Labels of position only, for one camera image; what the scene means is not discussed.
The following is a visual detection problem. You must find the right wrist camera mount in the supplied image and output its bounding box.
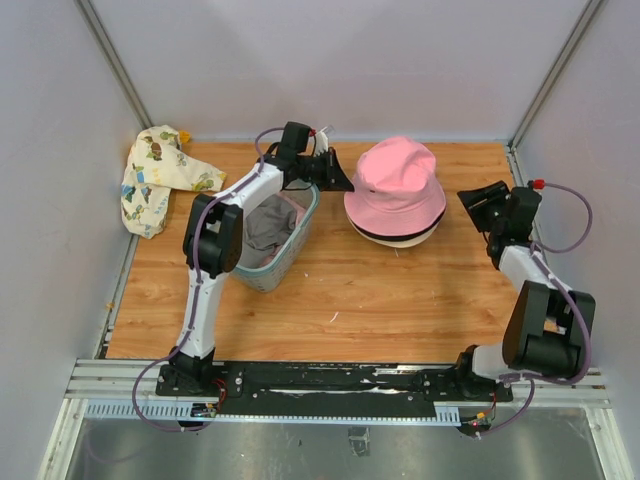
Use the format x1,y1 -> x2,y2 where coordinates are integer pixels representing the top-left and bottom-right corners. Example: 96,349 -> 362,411
526,179 -> 546,192

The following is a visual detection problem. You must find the pink bucket hat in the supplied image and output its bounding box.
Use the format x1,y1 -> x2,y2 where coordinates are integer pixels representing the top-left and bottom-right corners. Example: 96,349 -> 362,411
344,136 -> 447,235

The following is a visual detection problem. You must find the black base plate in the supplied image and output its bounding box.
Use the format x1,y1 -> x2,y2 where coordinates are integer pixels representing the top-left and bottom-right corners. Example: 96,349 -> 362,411
156,361 -> 513,419

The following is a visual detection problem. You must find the grey cable duct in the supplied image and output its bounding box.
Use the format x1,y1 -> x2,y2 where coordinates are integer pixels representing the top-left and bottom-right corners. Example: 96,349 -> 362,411
84,402 -> 461,426

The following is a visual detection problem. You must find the khaki wide brim hat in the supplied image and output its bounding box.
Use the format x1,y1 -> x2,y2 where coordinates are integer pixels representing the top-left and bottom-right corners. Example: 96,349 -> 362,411
244,195 -> 298,253

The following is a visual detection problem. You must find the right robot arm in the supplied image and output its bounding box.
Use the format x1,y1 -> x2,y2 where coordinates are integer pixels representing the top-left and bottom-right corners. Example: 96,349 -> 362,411
452,179 -> 596,400

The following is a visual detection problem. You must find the small yellow object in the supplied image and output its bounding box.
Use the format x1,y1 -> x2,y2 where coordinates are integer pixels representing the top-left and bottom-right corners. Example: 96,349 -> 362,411
179,130 -> 191,144

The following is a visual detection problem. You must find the aluminium frame rail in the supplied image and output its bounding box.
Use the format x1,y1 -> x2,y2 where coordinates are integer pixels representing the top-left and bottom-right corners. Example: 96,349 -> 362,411
65,359 -> 610,408

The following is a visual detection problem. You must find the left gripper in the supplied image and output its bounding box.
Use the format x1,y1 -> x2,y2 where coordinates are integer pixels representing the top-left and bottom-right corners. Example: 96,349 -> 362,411
298,148 -> 356,194

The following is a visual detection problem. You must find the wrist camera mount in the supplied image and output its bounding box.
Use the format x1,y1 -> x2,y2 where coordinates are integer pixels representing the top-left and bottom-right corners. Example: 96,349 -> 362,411
311,125 -> 334,156
526,179 -> 546,192

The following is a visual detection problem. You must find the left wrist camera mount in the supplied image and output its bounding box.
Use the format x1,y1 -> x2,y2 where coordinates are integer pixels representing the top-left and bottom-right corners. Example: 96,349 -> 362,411
311,125 -> 334,156

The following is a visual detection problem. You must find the turquoise bucket hat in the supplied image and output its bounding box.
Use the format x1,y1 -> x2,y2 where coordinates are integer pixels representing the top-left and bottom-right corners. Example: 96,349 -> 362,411
380,237 -> 426,248

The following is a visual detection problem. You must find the grey plastic laundry basket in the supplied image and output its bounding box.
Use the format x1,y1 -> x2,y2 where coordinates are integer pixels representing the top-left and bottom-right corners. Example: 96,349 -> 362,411
233,182 -> 319,293

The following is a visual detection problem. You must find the black bucket hat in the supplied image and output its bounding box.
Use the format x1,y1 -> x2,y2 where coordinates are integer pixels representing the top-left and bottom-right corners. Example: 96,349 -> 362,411
349,211 -> 445,240

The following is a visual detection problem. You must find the beige bucket hat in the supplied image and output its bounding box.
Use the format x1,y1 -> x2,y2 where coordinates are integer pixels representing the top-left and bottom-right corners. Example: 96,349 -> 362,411
366,234 -> 429,249

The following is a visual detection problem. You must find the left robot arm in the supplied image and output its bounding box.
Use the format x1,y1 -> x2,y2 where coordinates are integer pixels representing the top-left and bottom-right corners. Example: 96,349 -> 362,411
157,121 -> 355,396

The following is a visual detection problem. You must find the cartoon print cloth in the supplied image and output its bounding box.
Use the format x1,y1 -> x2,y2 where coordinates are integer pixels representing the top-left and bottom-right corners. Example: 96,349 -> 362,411
120,125 -> 227,239

